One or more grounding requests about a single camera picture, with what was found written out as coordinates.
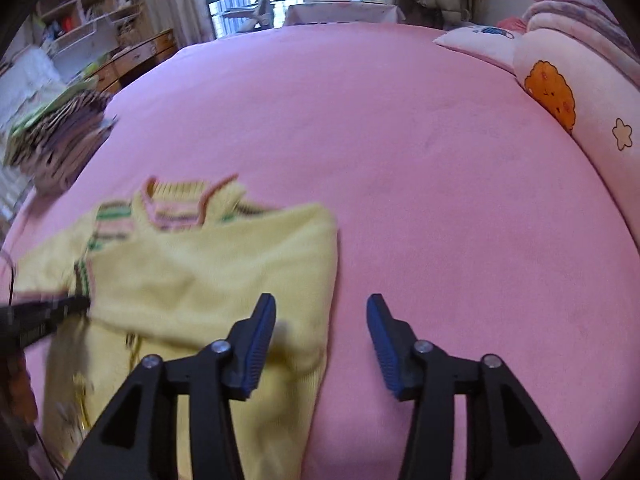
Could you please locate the table with white cloth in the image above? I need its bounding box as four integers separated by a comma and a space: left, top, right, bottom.
284, 1, 405, 26

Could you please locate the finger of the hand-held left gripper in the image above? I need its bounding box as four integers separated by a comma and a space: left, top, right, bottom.
0, 295, 92, 353

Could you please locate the yellow striped knit sweater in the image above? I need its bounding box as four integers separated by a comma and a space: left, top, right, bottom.
12, 174, 341, 480

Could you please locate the folded pink quilt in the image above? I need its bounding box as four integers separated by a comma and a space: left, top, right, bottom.
525, 0, 640, 78

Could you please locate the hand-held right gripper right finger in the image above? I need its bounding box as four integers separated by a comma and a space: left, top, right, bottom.
366, 294, 581, 480

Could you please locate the pink bed blanket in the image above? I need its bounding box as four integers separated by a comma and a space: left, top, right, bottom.
0, 22, 640, 480

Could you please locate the pink pillow with blue print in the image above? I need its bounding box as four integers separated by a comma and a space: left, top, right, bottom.
434, 24, 526, 73

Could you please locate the stack of folded clothes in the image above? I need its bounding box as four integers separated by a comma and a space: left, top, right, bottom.
4, 87, 120, 196

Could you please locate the black cable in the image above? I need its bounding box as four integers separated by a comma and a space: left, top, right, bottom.
0, 254, 17, 303

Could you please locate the white lace cover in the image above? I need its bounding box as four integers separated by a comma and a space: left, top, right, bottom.
0, 47, 66, 221

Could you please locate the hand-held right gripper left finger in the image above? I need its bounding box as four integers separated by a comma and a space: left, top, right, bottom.
62, 293, 277, 480

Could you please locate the wooden desk with drawers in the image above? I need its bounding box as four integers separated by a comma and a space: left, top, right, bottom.
92, 29, 178, 96

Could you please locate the large pillow with cookie print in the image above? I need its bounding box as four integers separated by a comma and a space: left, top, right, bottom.
512, 27, 640, 256

